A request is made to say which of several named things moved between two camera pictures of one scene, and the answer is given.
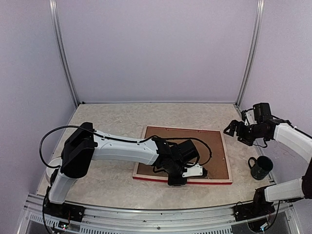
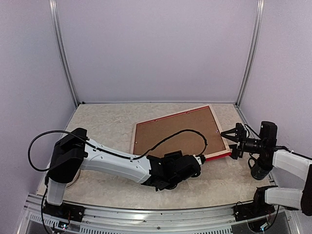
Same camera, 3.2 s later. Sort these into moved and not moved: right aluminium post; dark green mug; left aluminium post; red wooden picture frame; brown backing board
Moved: brown backing board; red wooden picture frame
Not moved: right aluminium post; dark green mug; left aluminium post
